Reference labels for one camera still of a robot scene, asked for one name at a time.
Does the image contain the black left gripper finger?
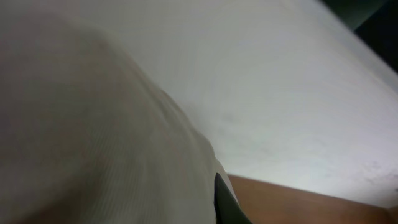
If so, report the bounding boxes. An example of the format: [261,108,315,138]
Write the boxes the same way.
[214,173,252,224]

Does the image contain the beige khaki shorts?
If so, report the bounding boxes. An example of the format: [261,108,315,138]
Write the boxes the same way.
[1,10,236,224]

